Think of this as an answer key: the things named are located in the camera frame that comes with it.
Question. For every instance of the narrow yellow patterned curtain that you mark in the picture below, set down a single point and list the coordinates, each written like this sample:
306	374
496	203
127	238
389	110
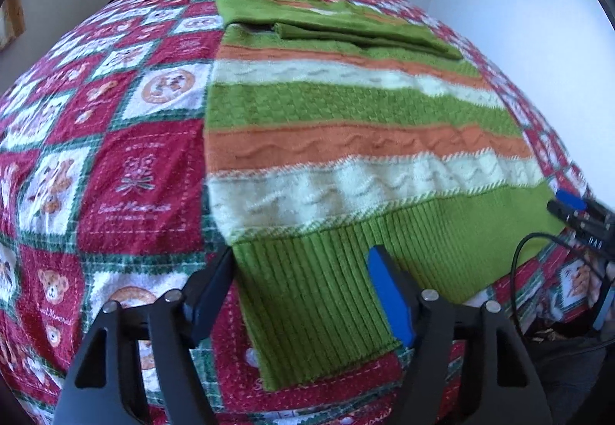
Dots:
12	19

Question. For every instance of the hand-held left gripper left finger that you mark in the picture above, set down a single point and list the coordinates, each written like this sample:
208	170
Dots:
214	285

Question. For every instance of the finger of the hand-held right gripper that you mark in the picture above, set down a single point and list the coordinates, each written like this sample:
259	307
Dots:
572	200
564	212

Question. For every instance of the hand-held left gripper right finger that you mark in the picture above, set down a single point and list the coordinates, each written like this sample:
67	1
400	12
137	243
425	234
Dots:
390	300

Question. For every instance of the green orange striped knit sweater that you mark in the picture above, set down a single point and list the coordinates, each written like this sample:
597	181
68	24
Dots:
346	156

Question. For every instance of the red printed bed cover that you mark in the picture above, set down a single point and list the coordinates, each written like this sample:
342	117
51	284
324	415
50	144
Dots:
110	156

